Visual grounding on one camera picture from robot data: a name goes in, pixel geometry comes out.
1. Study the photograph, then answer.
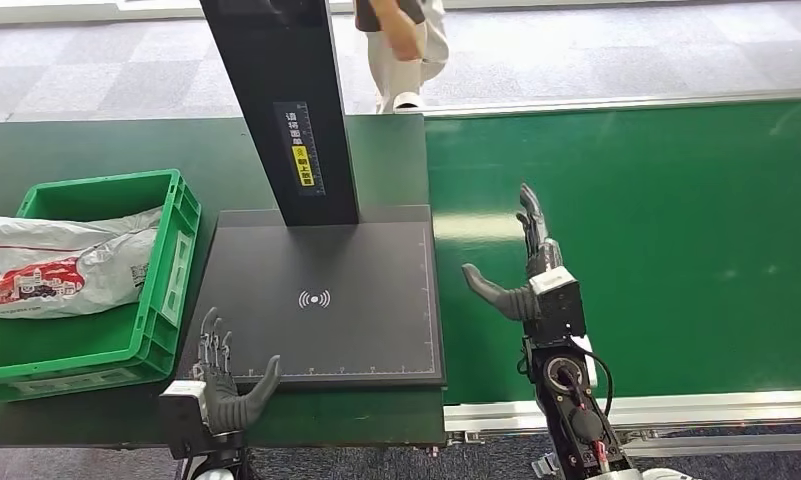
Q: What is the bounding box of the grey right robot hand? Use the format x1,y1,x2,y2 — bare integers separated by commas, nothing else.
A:
461,183,565,324

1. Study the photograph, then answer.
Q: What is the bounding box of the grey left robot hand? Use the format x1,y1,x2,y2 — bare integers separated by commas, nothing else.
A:
194,306,283,435

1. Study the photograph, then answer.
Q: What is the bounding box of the person's hand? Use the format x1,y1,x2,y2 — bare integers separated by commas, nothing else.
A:
386,16,422,62

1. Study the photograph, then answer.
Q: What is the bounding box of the grey poly mailer package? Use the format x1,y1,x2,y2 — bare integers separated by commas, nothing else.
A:
0,206,165,321

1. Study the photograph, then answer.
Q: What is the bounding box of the green conveyor belt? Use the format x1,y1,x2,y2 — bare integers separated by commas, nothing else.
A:
425,99,801,407

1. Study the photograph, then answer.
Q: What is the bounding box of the person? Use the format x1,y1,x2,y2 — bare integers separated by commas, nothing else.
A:
353,0,451,115

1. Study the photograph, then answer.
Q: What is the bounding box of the green plastic crate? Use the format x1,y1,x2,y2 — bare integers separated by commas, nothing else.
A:
0,169,203,403

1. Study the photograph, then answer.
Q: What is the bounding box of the black scanner column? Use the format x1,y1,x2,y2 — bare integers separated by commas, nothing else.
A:
199,0,360,228

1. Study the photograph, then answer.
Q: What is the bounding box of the black scanner platform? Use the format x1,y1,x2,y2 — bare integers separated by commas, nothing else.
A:
169,205,446,393

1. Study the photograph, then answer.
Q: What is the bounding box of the yellow and black column label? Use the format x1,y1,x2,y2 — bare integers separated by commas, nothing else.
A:
273,100,326,197

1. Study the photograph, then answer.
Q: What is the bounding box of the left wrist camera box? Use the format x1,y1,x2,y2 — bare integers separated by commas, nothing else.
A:
159,380,210,460

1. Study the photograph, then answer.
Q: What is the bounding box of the aluminium conveyor side rail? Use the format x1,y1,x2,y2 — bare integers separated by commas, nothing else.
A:
393,87,801,118
442,390,801,435

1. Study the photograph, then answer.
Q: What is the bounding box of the grey conveyor support bracket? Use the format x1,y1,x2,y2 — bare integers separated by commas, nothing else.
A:
531,450,562,480

